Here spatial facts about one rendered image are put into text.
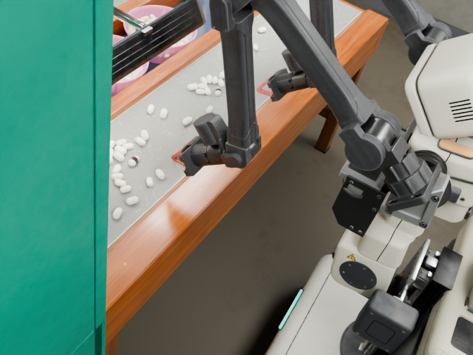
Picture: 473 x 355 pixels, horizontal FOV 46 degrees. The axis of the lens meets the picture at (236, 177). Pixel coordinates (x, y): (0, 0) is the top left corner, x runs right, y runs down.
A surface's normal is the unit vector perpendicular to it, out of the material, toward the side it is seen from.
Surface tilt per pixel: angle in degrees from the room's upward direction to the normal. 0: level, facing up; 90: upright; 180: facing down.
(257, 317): 0
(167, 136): 0
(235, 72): 92
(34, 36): 90
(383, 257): 90
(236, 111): 92
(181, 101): 0
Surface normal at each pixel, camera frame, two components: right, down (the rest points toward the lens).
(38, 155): 0.83, 0.50
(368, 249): -0.48, 0.58
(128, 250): 0.18, -0.66
